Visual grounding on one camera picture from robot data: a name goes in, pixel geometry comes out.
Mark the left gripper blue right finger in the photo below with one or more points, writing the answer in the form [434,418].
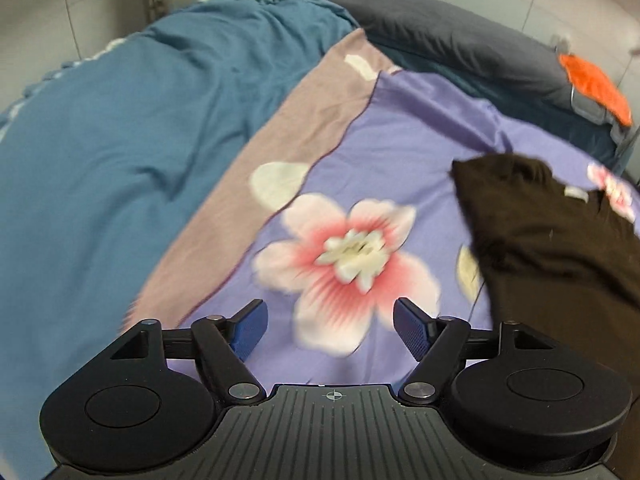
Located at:
[438,346]

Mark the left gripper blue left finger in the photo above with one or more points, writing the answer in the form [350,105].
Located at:
[222,345]

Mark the dark brown garment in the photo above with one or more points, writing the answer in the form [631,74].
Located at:
[560,261]

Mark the purple floral bed sheet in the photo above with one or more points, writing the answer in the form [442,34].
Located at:
[343,203]

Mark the teal blue blanket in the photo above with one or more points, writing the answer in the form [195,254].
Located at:
[102,165]

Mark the orange cloth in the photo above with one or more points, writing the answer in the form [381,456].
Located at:
[593,83]

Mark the dark grey pillow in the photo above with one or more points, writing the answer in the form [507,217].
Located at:
[446,34]

